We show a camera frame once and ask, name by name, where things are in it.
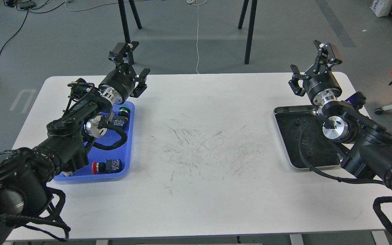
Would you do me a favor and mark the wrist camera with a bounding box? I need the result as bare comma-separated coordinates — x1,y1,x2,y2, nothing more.
67,78,100,102
345,92,366,110

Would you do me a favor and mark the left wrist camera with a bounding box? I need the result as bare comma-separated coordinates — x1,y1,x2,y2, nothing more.
67,78,100,102

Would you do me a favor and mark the white cable on floor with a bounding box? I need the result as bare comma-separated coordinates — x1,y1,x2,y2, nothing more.
186,0,207,74

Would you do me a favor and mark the black cable on floor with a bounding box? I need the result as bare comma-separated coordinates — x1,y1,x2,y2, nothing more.
0,0,67,83

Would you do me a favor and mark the blue plastic tray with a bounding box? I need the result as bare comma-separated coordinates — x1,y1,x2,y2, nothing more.
52,101,136,182

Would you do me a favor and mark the metal tray with black mat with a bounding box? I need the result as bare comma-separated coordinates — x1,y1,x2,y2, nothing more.
273,105,340,170

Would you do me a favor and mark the power strip on floor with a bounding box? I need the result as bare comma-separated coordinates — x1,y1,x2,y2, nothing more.
15,0,37,11

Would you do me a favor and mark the black tripod left leg pair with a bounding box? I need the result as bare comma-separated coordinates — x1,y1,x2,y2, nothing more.
118,0,143,44

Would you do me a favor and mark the green push button switch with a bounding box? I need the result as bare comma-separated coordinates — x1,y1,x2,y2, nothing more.
110,107,131,129

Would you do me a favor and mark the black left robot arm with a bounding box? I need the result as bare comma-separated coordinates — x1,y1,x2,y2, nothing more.
0,41,150,245

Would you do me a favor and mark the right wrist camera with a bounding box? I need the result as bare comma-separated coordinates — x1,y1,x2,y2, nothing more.
345,92,366,110

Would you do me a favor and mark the black tripod right leg pair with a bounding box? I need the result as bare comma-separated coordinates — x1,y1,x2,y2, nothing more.
238,0,258,65

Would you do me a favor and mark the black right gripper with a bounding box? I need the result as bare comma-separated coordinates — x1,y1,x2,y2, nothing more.
288,40,343,106

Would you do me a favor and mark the black tripod leg pair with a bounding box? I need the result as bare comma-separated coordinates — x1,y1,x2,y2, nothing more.
238,0,258,65
118,0,143,44

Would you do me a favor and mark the white cardboard box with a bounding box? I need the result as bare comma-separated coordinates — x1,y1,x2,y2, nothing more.
369,0,392,17

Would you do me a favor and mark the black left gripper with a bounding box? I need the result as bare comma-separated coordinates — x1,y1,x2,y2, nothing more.
99,41,151,104

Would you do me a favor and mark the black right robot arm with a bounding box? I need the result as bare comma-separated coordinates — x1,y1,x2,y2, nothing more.
288,40,392,235

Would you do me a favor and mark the red push button switch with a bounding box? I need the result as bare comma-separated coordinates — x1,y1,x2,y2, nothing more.
91,159,124,174

